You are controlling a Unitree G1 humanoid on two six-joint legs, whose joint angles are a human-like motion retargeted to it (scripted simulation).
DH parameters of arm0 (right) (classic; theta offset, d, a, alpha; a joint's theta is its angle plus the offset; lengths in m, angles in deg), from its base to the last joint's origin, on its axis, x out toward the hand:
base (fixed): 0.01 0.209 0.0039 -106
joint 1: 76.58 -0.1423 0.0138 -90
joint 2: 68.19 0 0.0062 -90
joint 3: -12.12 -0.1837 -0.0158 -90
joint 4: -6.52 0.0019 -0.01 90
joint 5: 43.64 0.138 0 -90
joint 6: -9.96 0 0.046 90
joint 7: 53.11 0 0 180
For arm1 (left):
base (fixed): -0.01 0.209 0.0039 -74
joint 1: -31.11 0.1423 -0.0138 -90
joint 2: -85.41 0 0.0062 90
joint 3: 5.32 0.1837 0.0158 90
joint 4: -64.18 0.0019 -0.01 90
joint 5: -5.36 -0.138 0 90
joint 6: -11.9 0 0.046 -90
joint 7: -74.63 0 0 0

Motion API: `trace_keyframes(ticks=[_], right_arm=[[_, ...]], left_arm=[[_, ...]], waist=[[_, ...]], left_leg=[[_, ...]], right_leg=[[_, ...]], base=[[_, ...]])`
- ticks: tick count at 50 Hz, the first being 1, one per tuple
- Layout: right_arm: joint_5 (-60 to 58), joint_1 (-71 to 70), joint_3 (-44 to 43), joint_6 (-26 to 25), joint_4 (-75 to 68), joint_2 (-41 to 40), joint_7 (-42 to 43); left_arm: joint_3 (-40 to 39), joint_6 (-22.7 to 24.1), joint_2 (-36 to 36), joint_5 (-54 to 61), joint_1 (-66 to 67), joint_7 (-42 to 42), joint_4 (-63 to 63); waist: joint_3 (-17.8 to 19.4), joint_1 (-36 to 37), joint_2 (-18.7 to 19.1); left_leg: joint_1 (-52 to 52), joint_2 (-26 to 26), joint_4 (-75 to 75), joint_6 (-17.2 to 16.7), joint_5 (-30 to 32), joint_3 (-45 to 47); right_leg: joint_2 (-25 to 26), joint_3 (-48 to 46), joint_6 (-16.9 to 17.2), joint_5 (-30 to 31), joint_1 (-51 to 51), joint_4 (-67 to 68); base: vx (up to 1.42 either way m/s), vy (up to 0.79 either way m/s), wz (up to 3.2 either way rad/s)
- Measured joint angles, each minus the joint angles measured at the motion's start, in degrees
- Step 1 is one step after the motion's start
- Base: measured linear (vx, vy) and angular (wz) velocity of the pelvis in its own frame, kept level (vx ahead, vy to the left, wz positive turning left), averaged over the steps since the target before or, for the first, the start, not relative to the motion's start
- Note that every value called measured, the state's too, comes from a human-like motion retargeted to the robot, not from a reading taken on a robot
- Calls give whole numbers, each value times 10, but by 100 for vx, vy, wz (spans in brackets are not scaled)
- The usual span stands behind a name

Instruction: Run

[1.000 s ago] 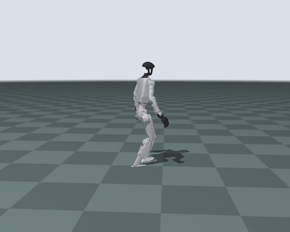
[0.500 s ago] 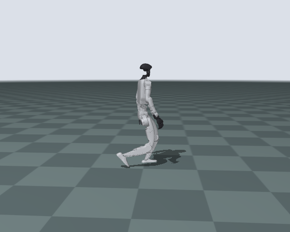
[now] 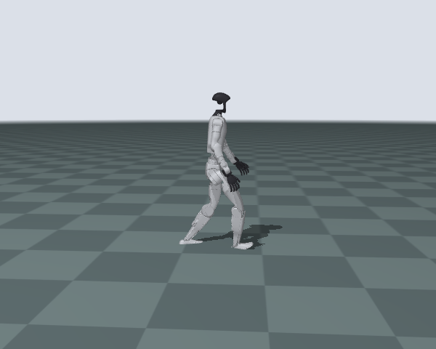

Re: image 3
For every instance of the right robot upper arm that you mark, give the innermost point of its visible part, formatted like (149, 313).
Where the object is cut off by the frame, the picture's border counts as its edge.
(217, 125)

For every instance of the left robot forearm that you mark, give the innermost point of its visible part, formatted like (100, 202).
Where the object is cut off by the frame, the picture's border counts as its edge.
(229, 154)

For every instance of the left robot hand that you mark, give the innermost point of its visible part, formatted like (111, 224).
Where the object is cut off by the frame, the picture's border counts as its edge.
(240, 165)

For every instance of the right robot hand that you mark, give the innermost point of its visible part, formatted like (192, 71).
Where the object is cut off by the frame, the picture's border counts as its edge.
(231, 179)

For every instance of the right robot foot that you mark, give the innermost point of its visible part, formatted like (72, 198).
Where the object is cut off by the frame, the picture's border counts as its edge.
(243, 245)

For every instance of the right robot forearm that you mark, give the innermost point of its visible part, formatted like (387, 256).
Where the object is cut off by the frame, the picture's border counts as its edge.
(220, 158)

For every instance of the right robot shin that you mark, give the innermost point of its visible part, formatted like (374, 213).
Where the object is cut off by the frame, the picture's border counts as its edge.
(237, 223)

